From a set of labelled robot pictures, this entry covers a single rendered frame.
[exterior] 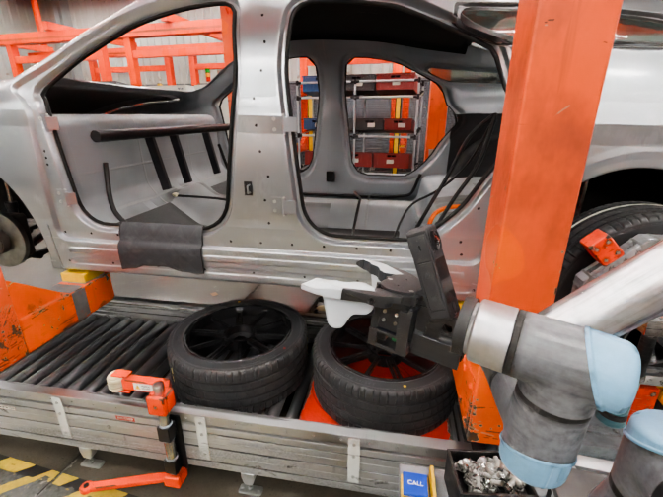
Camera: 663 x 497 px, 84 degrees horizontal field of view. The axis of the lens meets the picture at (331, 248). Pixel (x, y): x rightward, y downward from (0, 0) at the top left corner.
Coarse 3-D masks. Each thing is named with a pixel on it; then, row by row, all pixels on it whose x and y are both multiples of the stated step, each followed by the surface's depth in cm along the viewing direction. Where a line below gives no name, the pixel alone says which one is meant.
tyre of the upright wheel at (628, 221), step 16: (592, 208) 143; (608, 208) 138; (624, 208) 133; (640, 208) 130; (656, 208) 129; (576, 224) 140; (592, 224) 134; (608, 224) 128; (624, 224) 124; (640, 224) 122; (656, 224) 121; (576, 240) 133; (624, 240) 125; (576, 256) 129; (560, 272) 132; (576, 272) 131; (560, 288) 134
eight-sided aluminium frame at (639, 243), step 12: (636, 240) 119; (648, 240) 116; (660, 240) 115; (636, 252) 117; (600, 264) 125; (612, 264) 120; (576, 276) 128; (588, 276) 123; (576, 288) 129; (648, 372) 134; (660, 372) 133; (648, 384) 132; (660, 384) 131
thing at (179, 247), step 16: (128, 224) 175; (144, 224) 174; (160, 224) 173; (176, 224) 173; (128, 240) 176; (144, 240) 175; (160, 240) 173; (176, 240) 172; (192, 240) 170; (128, 256) 176; (144, 256) 175; (160, 256) 173; (176, 256) 172; (192, 256) 170; (192, 272) 174
